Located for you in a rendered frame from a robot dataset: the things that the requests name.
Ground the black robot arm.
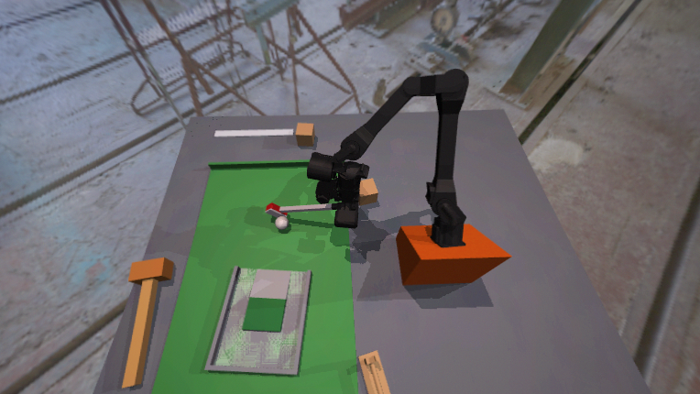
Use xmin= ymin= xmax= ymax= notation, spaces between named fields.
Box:
xmin=307 ymin=69 xmax=469 ymax=247

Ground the green flat mat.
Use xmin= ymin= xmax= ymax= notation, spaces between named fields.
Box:
xmin=151 ymin=166 xmax=358 ymax=394

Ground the white golf ball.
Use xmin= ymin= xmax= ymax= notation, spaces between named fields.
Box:
xmin=275 ymin=216 xmax=290 ymax=230

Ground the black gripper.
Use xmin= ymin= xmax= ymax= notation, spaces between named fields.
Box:
xmin=334 ymin=183 xmax=360 ymax=229

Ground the white flat bar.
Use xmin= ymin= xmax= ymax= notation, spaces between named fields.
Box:
xmin=214 ymin=129 xmax=293 ymax=137

